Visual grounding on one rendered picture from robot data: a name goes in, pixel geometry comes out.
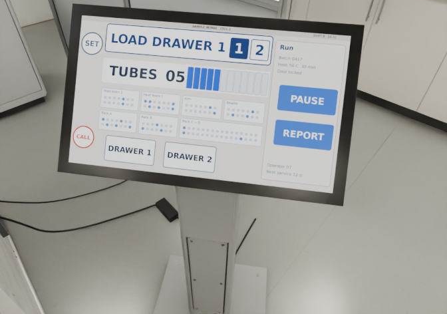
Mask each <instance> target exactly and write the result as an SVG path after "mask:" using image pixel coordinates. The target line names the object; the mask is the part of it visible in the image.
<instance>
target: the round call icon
mask: <svg viewBox="0 0 447 314"><path fill-rule="evenodd" d="M95 133H96V126H89V125H82V124H73V133H72V141H71V148H80V149H86V150H94V141H95Z"/></svg>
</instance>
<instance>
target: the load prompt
mask: <svg viewBox="0 0 447 314"><path fill-rule="evenodd" d="M273 40H274V36H269V35H252V34H244V33H227V32H218V31H202V30H193V29H176V28H167V27H151V26H142V25H125V24H116V23H107V24H106V38H105V46H104V52H109V53H124V54H132V55H147V56H155V57H170V58H178V59H194V60H201V61H216V62H225V63H239V64H248V65H263V66H271V58H272V52H273Z"/></svg>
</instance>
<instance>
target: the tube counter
mask: <svg viewBox="0 0 447 314"><path fill-rule="evenodd" d="M269 77H270V72H264V71H250V70H241V69H227V68H219V67H204V66H196V65H181V64H174V63H166V67H165V74H164V87H163V88H175V89H183V90H196V91H204V92H218V93H225V94H239V95H246V96H260V97H267V95H268V88H269Z"/></svg>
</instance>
